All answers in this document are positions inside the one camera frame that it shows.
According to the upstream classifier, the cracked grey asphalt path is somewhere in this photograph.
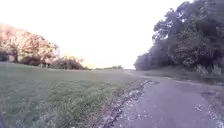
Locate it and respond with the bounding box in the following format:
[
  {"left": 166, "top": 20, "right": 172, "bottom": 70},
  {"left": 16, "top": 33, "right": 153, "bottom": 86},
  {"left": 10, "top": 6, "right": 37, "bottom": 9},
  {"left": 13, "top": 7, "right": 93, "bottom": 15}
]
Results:
[{"left": 98, "top": 69, "right": 224, "bottom": 128}]

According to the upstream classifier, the wide green grass field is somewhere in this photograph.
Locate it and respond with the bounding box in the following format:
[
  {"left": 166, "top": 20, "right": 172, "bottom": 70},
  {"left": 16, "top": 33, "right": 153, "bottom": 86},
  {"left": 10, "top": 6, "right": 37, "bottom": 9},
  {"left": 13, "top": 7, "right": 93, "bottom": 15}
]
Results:
[{"left": 0, "top": 61, "right": 148, "bottom": 128}]

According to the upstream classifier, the grass verge strip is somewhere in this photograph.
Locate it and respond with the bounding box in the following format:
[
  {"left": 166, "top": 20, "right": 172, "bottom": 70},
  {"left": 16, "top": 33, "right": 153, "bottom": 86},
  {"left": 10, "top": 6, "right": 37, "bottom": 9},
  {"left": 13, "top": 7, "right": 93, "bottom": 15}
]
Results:
[{"left": 139, "top": 65, "right": 224, "bottom": 85}]

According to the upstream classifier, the dark dense wood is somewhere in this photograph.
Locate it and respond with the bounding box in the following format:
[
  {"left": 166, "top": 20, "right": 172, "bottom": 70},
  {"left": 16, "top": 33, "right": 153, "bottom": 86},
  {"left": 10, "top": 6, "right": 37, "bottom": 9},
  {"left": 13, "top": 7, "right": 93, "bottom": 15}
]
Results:
[{"left": 133, "top": 0, "right": 224, "bottom": 75}]

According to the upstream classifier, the sunlit row of trees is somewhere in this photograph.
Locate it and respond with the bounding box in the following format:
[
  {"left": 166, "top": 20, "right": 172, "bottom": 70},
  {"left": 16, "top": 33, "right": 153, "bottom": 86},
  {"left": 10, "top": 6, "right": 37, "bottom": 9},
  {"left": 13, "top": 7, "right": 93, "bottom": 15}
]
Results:
[{"left": 0, "top": 23, "right": 124, "bottom": 71}]

